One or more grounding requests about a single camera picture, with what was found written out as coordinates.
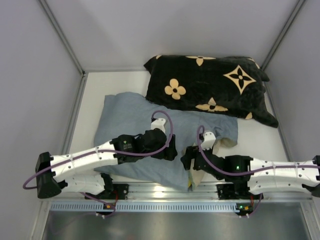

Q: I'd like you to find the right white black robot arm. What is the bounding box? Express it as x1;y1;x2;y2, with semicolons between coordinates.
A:
180;146;320;199

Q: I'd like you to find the black floral plush pillow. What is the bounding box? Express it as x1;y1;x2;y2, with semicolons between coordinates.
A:
144;55;279;128

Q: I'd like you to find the beige green blue pillowcase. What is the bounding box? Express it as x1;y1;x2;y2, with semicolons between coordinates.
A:
92;91;239;193

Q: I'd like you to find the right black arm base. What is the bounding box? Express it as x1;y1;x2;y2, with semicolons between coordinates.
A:
216;183;260;200

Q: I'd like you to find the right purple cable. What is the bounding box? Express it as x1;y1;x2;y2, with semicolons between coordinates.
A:
196;124;320;176

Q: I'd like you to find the slotted grey cable duct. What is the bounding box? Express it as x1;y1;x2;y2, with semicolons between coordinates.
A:
50;201;252;213

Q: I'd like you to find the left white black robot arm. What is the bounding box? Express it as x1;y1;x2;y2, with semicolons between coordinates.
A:
35;128;178;199

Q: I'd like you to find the cream yellow foam pillow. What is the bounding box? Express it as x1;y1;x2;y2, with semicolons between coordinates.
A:
186;137;238;189

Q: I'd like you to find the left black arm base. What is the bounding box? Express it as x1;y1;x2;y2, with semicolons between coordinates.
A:
86;183;129;200

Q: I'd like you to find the aluminium mounting rail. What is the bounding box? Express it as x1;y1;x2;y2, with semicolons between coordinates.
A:
40;182;312;201

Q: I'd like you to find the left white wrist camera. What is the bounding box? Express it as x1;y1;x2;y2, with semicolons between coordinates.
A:
150;118;166;133

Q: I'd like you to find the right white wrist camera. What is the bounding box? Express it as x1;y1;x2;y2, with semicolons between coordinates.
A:
200;131;216;151

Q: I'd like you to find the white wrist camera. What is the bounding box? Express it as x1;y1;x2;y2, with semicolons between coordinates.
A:
150;118;166;133
200;131;216;151

